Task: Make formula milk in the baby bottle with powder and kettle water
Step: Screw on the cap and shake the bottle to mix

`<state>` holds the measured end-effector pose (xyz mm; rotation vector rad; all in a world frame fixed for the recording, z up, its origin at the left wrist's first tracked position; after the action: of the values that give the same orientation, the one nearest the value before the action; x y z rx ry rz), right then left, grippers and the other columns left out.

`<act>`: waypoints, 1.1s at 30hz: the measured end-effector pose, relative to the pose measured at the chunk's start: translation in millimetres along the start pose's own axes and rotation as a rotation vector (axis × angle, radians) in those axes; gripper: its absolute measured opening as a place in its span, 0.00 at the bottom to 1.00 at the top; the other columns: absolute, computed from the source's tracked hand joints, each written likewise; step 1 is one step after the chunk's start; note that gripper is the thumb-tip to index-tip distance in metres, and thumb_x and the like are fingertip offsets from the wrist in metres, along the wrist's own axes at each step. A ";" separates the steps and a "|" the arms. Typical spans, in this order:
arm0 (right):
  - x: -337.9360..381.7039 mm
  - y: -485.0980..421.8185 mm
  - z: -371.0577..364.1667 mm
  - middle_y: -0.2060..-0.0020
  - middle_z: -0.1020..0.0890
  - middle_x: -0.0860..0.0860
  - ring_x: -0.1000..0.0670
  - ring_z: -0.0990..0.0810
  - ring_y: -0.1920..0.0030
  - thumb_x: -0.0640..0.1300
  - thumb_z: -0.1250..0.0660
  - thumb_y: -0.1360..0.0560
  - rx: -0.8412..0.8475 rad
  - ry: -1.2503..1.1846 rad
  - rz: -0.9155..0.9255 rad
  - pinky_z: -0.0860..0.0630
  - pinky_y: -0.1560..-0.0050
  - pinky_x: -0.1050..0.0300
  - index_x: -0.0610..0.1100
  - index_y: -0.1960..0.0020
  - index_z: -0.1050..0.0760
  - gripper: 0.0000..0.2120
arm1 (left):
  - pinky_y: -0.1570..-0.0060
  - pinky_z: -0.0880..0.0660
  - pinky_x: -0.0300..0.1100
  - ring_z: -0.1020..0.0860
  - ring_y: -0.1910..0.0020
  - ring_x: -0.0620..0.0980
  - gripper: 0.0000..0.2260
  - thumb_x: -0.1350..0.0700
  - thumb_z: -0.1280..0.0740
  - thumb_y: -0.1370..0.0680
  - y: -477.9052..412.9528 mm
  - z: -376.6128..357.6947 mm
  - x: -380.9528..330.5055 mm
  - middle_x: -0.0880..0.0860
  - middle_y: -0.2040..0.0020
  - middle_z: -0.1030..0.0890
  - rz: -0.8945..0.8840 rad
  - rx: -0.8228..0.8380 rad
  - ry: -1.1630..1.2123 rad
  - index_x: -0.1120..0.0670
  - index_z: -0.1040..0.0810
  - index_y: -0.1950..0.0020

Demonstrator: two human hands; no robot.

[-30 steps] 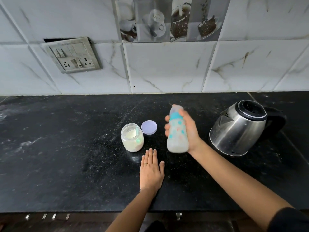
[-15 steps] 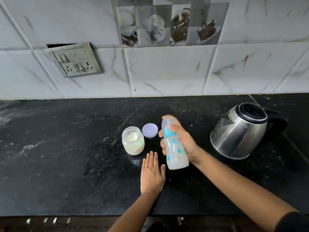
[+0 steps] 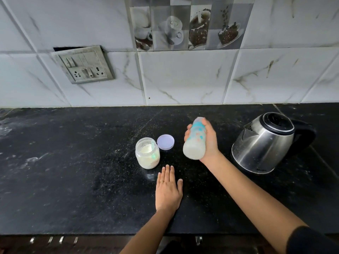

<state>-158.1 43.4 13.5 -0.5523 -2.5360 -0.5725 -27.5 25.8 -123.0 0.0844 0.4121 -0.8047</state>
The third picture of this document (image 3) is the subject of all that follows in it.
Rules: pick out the person's right hand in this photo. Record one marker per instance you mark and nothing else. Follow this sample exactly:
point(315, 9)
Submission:
point(212, 142)

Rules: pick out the steel electric kettle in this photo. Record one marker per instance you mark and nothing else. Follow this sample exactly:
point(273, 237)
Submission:
point(264, 148)

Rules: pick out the clear milk powder jar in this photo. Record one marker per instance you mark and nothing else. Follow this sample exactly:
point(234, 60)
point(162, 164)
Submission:
point(147, 158)

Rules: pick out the grey wall switch socket panel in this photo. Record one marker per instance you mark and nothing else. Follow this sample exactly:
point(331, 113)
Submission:
point(84, 65)

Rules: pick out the person's left hand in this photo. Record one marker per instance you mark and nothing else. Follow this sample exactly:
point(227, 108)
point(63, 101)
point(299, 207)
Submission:
point(168, 194)

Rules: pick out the blue bottle collar with nipple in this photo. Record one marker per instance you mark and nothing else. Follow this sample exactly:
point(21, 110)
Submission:
point(197, 125)

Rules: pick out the person's right forearm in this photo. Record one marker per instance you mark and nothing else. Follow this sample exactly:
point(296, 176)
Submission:
point(257, 201)

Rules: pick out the blue measuring spoon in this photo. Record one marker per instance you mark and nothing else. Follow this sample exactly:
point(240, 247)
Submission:
point(153, 145)

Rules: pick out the black shirt sleeve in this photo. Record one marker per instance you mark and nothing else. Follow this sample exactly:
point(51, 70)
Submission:
point(312, 242)

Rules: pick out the clear printed baby bottle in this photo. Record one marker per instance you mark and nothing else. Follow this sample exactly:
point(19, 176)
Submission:
point(194, 145)

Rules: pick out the lilac round jar lid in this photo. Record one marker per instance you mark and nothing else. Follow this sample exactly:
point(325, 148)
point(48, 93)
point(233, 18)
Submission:
point(165, 142)

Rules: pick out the clear bottle cap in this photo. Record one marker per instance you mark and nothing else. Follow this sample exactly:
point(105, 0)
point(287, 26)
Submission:
point(198, 120)

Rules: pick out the dark wooden base cabinet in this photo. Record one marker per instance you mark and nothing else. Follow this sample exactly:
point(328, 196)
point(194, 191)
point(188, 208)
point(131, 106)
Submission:
point(79, 246)

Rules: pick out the black trousers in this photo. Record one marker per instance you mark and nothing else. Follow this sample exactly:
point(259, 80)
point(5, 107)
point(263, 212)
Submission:
point(172, 249)

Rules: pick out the person's left forearm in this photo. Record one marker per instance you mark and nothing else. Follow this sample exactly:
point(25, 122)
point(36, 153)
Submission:
point(148, 232)

